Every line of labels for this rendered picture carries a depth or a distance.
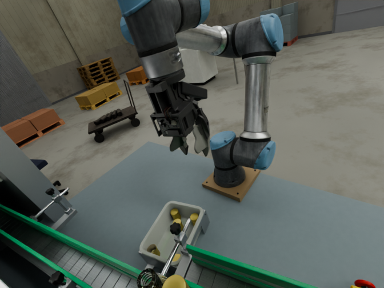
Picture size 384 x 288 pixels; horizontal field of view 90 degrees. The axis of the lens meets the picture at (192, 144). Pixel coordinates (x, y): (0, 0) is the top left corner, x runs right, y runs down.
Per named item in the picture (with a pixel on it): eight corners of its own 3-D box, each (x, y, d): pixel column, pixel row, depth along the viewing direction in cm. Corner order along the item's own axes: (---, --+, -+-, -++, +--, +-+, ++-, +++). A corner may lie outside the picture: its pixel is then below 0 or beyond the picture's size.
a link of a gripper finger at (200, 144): (198, 168, 45) (179, 136, 42) (207, 152, 49) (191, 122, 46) (209, 167, 43) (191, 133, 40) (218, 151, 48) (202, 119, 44)
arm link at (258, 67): (242, 160, 88) (246, 26, 75) (276, 167, 79) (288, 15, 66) (229, 168, 79) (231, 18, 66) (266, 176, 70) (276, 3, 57)
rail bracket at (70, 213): (56, 241, 87) (19, 210, 75) (86, 210, 99) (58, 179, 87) (62, 244, 85) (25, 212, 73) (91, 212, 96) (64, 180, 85)
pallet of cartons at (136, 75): (153, 73, 813) (149, 62, 789) (168, 71, 751) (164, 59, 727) (128, 85, 739) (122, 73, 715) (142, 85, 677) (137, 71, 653)
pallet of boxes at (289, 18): (297, 39, 620) (298, 1, 566) (290, 46, 582) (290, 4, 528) (265, 44, 688) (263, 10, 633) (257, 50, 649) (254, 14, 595)
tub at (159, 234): (145, 263, 71) (135, 250, 66) (174, 212, 87) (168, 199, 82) (186, 280, 63) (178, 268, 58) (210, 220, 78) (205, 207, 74)
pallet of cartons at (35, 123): (56, 120, 589) (46, 106, 564) (67, 124, 527) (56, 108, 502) (5, 146, 513) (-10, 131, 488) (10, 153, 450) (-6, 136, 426)
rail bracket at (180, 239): (164, 290, 50) (146, 267, 44) (191, 231, 62) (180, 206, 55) (174, 295, 49) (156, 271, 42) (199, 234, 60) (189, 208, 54)
